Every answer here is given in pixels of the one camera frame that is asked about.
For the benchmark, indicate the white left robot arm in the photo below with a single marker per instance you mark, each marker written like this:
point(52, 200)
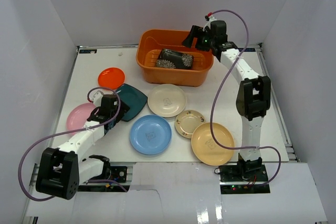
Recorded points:
point(63, 169)

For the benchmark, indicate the blue bear plate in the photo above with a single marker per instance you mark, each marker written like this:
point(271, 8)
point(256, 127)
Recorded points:
point(150, 135)

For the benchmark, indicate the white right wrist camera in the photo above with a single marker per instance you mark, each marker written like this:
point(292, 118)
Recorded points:
point(210, 27)

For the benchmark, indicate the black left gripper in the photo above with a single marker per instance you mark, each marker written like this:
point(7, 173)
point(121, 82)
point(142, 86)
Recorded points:
point(122, 108)

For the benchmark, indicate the teal square plate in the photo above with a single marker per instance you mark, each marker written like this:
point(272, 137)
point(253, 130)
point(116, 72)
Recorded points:
point(133, 98)

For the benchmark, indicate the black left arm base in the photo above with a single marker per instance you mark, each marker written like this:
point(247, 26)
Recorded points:
point(118, 174)

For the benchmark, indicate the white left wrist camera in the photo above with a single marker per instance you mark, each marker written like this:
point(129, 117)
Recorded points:
point(96, 98)

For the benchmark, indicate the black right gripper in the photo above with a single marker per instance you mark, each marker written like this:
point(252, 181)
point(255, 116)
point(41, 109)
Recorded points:
point(195, 32)

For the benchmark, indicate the small cream patterned plate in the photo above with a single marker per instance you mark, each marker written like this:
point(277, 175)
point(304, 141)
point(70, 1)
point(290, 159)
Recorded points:
point(187, 121)

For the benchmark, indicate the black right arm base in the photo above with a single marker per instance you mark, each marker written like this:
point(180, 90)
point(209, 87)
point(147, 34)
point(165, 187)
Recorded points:
point(232, 182)

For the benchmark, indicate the orange round plate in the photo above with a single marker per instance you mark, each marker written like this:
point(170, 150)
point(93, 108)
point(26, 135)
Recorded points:
point(111, 78)

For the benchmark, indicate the pink round plate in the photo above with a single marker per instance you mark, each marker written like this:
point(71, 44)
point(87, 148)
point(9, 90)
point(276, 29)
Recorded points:
point(78, 116)

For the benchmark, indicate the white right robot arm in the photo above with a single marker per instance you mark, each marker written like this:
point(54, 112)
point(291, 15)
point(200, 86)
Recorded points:
point(253, 97)

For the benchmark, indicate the cream bear plate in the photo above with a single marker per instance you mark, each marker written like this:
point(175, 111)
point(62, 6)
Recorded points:
point(167, 100)

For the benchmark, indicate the tan bear plate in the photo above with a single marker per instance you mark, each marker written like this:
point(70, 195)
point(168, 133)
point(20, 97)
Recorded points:
point(207, 150)

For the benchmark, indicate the black floral square plate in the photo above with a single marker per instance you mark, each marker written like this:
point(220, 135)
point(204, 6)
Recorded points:
point(171, 59)

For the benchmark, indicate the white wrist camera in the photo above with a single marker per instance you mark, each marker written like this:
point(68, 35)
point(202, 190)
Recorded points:
point(96, 98)
point(210, 27)

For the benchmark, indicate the orange plastic bin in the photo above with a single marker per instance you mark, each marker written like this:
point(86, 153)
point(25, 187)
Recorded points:
point(150, 45)

